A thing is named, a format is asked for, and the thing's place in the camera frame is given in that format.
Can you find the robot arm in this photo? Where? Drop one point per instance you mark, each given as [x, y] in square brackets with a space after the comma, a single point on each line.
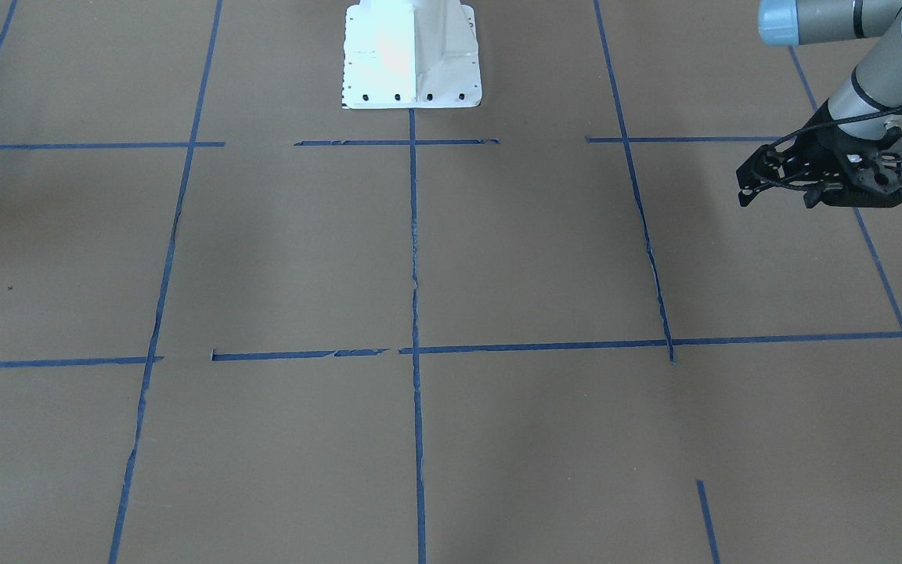
[870, 98]

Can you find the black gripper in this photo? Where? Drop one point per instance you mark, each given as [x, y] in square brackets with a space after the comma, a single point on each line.
[827, 142]

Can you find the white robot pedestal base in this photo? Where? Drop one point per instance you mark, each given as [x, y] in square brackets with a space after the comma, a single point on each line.
[411, 54]

